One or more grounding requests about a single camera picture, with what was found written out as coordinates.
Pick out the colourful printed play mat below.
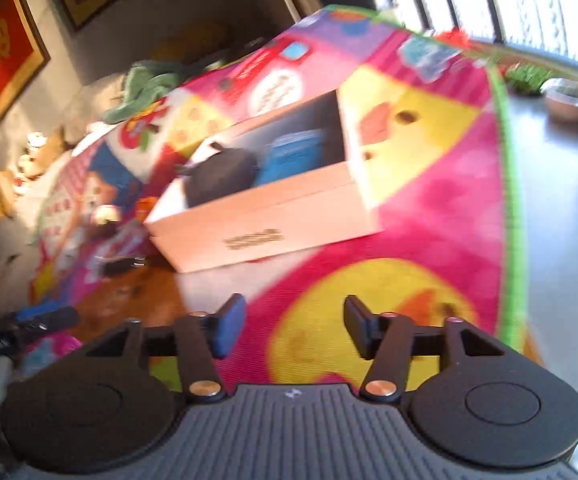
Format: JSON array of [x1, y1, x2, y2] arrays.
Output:
[[29, 5, 528, 398]]

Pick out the green cloth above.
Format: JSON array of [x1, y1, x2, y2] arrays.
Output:
[[103, 59, 204, 126]]

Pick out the white bowl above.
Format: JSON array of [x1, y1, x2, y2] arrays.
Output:
[[544, 80, 578, 122]]

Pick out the small black object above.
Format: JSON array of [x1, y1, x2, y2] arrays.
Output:
[[101, 256, 148, 277]]

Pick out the beige cardboard box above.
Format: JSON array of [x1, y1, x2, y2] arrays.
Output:
[[144, 87, 384, 274]]

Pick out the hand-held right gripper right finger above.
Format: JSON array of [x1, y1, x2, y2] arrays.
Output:
[[344, 295, 514, 405]]

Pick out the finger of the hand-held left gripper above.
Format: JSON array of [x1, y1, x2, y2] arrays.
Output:
[[0, 305, 80, 342]]

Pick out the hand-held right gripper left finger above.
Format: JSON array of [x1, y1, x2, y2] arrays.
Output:
[[84, 294, 247, 404]]

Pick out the green plant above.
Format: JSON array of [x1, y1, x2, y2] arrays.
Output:
[[505, 62, 550, 95]]

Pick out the dark grey round object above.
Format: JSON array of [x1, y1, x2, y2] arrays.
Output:
[[181, 144, 260, 208]]

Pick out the blue object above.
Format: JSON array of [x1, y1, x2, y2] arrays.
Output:
[[259, 130, 327, 186]]

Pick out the small white object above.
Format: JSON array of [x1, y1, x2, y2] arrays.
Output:
[[94, 205, 122, 227]]

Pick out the plush toys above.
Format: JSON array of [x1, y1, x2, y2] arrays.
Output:
[[14, 130, 66, 181]]

